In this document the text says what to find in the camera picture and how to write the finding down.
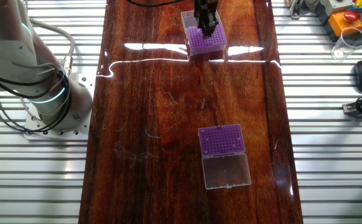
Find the flat purple pipette tip holder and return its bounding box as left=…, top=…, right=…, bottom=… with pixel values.
left=198, top=123, right=253, bottom=190

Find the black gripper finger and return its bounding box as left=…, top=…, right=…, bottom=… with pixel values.
left=198, top=14, right=216, bottom=40
left=211, top=12, right=221, bottom=32

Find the tall purple pipette tip box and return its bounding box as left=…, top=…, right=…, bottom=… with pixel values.
left=180, top=9, right=228, bottom=57

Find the orange emergency stop box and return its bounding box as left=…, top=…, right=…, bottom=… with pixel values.
left=327, top=9, right=362, bottom=38

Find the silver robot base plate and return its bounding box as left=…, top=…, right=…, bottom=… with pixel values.
left=24, top=73, right=96, bottom=138

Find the silver bracket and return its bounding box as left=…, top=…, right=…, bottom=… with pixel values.
left=285, top=0, right=305, bottom=20

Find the grey hose with metal connector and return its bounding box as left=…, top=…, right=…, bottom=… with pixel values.
left=30, top=17, right=77, bottom=77

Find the grey button box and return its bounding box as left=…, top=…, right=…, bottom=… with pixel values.
left=319, top=0, right=355, bottom=17

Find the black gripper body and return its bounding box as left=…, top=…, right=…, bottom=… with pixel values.
left=193, top=0, right=218, bottom=18

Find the black cable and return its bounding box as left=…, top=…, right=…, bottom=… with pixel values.
left=0, top=67, right=66, bottom=100
left=126, top=0, right=185, bottom=8
left=0, top=74, right=73, bottom=134

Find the clear plastic cup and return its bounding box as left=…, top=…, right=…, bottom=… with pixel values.
left=330, top=27, right=362, bottom=60

